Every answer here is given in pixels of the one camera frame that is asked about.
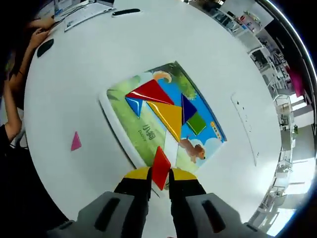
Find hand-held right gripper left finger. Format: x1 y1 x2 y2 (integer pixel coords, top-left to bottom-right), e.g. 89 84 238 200
47 166 152 238

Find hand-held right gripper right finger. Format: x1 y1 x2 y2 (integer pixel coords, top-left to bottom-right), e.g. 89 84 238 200
168 168 268 238

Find red parallelogram tangram piece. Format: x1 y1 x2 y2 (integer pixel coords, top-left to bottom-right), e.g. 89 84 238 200
151 145 171 191

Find pink triangle tangram piece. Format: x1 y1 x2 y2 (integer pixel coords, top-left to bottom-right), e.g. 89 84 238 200
71 130 82 152

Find illustrated pattern sheet board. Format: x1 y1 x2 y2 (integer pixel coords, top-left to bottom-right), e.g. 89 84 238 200
98 60 228 199

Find green square tangram piece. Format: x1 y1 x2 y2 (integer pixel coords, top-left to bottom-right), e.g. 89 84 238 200
186 113 208 136

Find large yellow triangle tangram piece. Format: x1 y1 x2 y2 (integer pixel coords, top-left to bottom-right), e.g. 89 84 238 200
146 101 183 143

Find dark blue triangle tangram piece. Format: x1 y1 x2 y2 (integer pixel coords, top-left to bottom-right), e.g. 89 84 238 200
181 93 198 124

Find light blue triangle tangram piece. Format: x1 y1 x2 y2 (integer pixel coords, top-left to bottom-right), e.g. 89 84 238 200
125 96 144 119

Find large red triangle tangram piece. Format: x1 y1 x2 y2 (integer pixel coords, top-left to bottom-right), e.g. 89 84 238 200
125 79 175 106

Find pink display screen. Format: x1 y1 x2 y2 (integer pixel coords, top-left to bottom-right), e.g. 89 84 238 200
287 66 305 97

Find black computer mouse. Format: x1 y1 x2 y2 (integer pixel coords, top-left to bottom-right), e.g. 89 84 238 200
36 38 54 58

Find silver laptop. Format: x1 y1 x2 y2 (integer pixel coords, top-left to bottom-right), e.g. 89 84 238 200
63 0 117 33

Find black smartphone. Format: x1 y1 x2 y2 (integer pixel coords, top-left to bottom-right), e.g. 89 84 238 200
111 8 141 18

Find long curved ceiling light strip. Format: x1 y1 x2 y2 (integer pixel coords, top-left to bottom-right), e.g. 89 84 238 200
257 0 312 59

